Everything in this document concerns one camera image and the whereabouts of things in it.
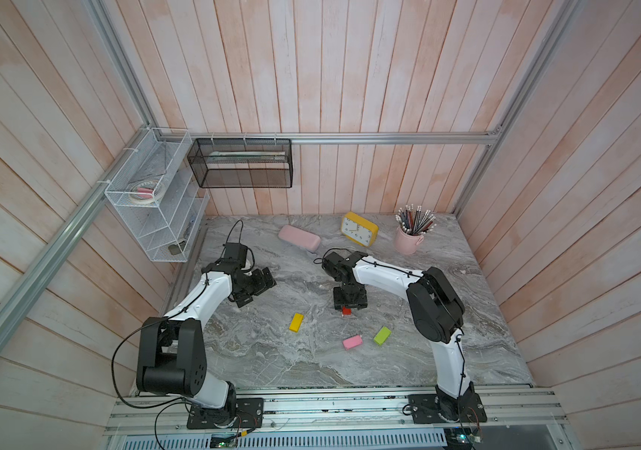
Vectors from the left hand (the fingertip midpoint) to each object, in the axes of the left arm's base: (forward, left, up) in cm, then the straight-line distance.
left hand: (266, 291), depth 89 cm
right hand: (-1, -26, -8) cm, 28 cm away
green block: (-12, -37, -6) cm, 40 cm away
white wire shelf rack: (+8, +26, +22) cm, 35 cm away
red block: (-3, -26, -7) cm, 28 cm away
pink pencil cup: (+21, -50, -1) cm, 55 cm away
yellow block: (-7, -10, -8) cm, 14 cm away
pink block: (-14, -28, -7) cm, 32 cm away
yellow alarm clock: (+28, -33, -1) cm, 43 cm away
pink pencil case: (+28, -10, -5) cm, 30 cm away
